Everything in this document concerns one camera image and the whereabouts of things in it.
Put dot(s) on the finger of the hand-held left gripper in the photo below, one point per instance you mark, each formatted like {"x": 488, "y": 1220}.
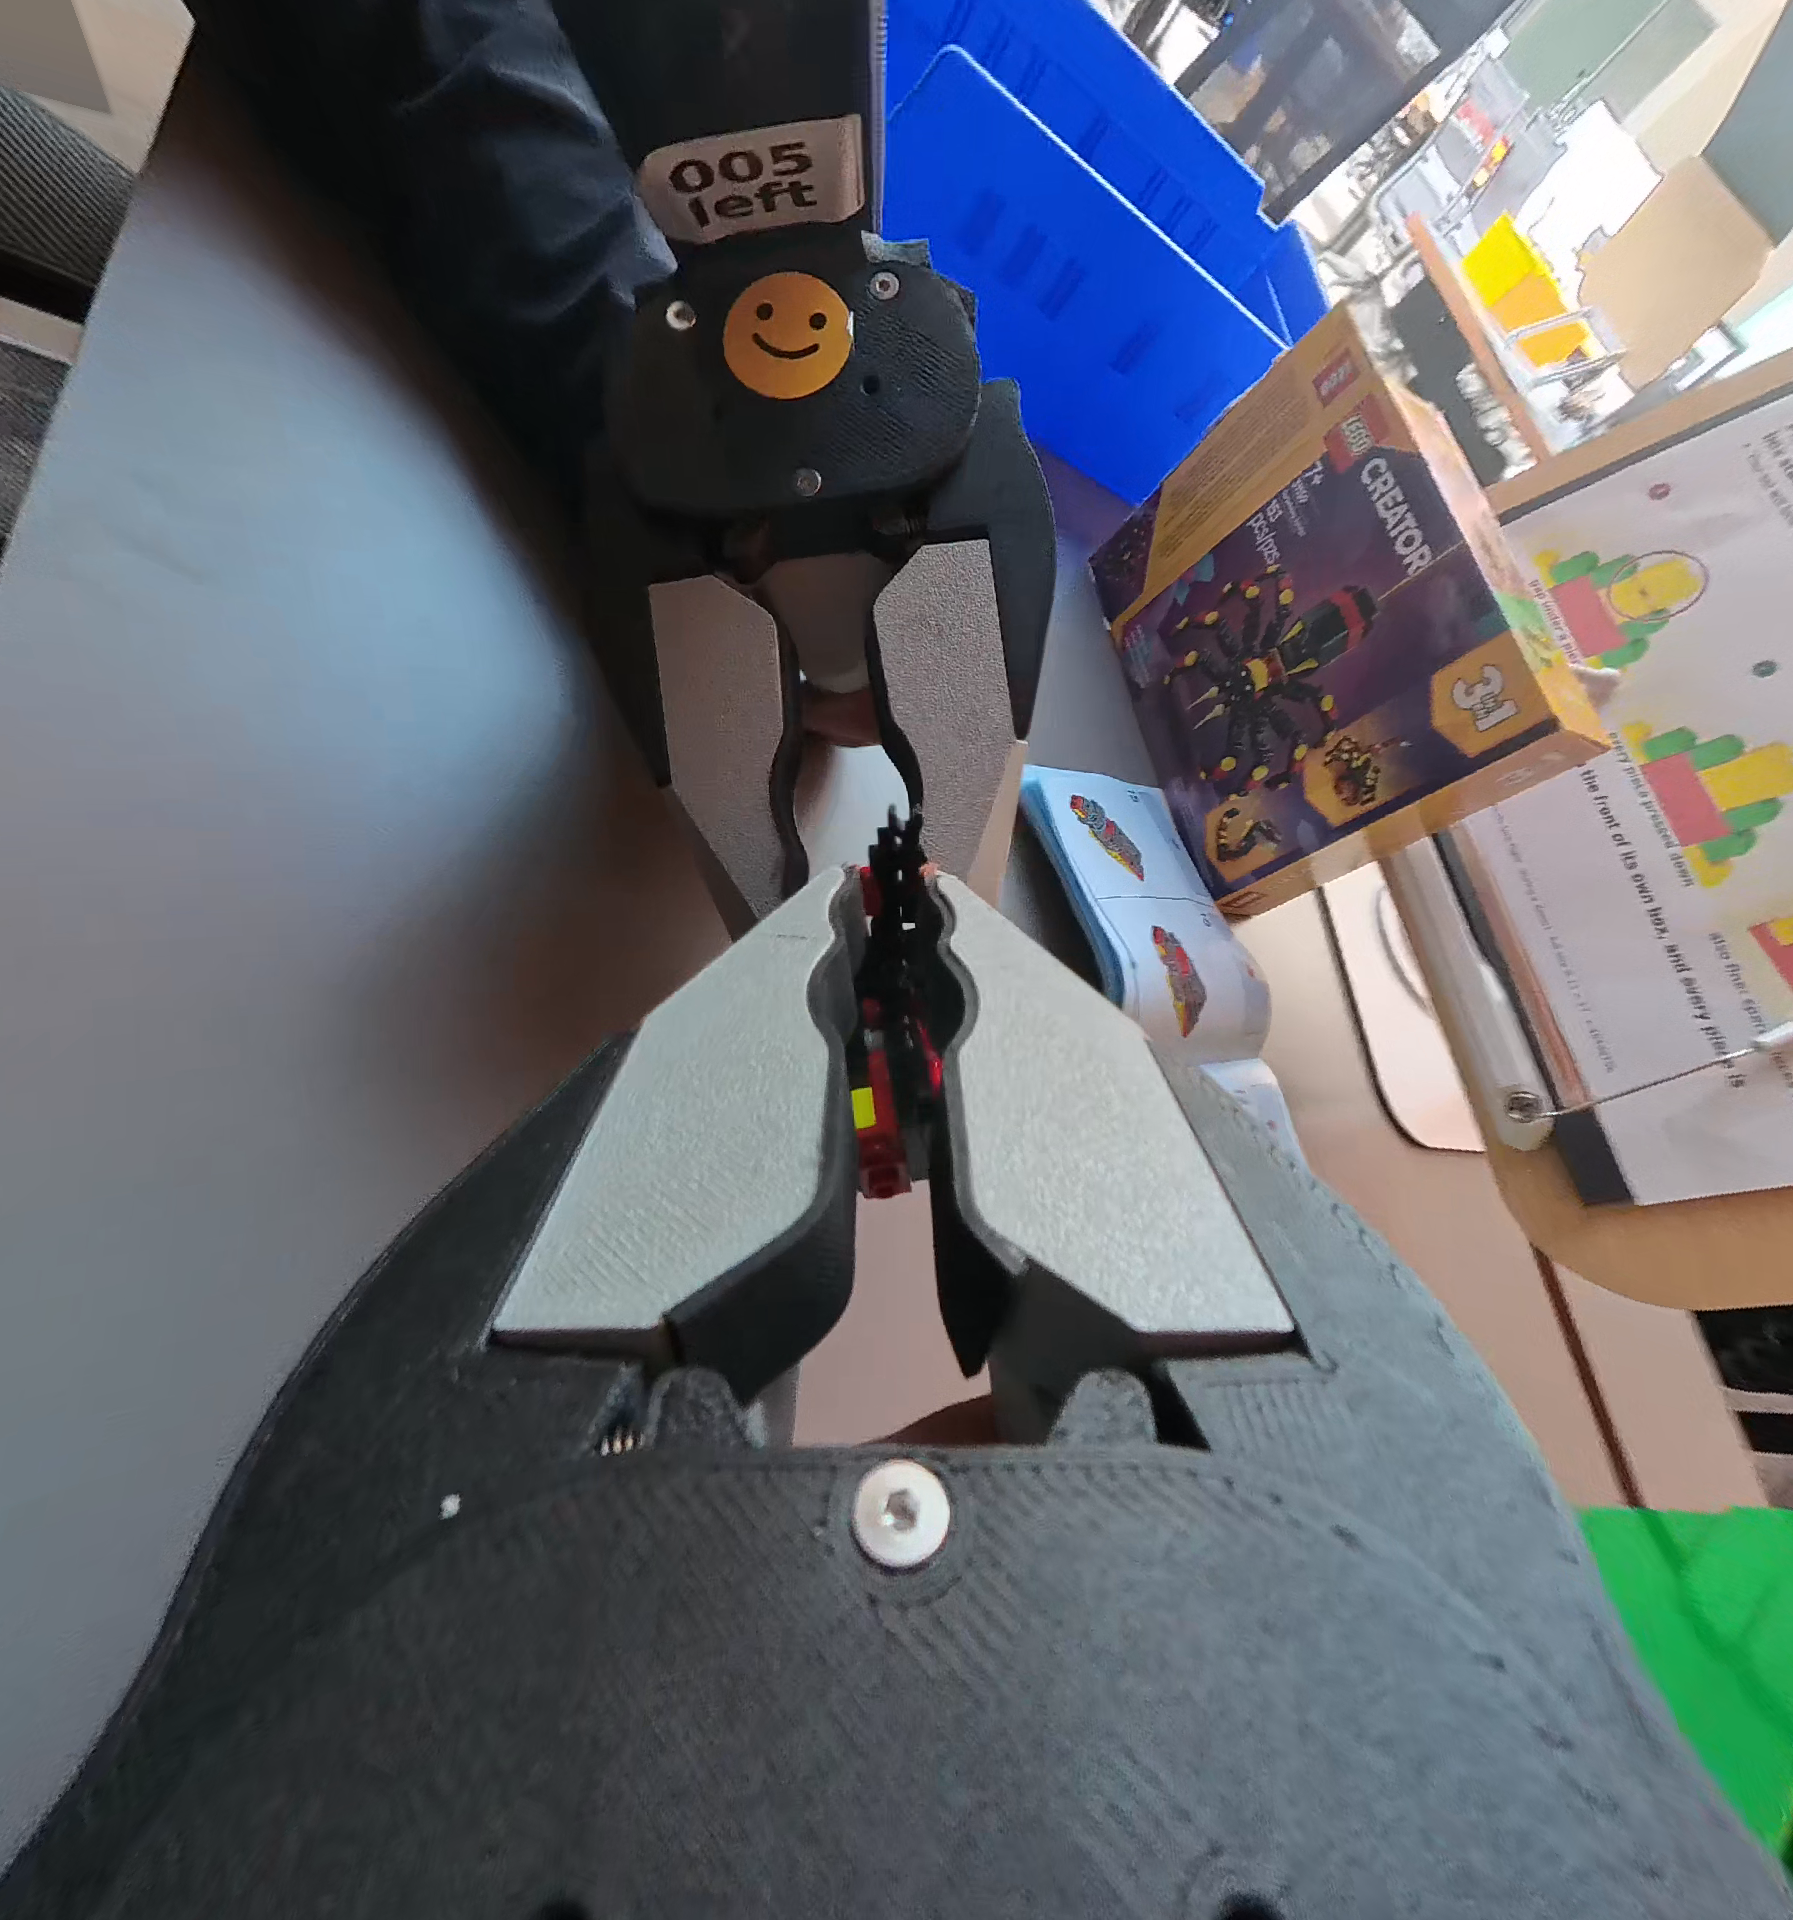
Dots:
{"x": 715, "y": 704}
{"x": 949, "y": 676}

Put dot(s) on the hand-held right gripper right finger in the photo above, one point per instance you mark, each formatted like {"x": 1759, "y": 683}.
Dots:
{"x": 1121, "y": 1170}

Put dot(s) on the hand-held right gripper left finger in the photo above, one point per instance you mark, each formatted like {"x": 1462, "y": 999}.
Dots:
{"x": 687, "y": 1138}

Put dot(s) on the black red yellow lego model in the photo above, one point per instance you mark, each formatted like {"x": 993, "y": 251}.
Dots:
{"x": 890, "y": 1035}

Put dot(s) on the lego instruction booklet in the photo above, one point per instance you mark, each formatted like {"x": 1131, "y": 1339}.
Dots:
{"x": 1152, "y": 929}

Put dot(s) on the person's left forearm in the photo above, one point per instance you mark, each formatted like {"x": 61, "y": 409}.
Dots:
{"x": 430, "y": 196}

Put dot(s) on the purple lego set box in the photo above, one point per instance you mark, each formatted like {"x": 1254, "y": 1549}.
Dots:
{"x": 1316, "y": 645}

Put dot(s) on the blue plastic bin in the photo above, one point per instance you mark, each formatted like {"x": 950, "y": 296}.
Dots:
{"x": 1107, "y": 89}
{"x": 1017, "y": 300}

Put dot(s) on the white rounded board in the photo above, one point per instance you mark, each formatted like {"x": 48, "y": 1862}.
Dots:
{"x": 1400, "y": 1035}

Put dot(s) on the pale metal bar with screw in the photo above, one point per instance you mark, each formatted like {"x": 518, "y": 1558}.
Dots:
{"x": 1465, "y": 990}

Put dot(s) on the wooden board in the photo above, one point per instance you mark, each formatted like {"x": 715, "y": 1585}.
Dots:
{"x": 1632, "y": 1260}

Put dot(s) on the printed instruction sheet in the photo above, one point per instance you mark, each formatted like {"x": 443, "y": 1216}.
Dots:
{"x": 1693, "y": 840}

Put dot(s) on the yellow plastic bin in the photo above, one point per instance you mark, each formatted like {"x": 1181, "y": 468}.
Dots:
{"x": 1526, "y": 285}

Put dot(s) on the green plastic bin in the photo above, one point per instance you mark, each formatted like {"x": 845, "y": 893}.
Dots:
{"x": 1721, "y": 1650}

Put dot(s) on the grey office chair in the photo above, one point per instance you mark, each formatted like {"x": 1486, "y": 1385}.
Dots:
{"x": 11, "y": 179}

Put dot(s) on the cardboard box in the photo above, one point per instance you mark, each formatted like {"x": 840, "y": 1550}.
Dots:
{"x": 1677, "y": 256}

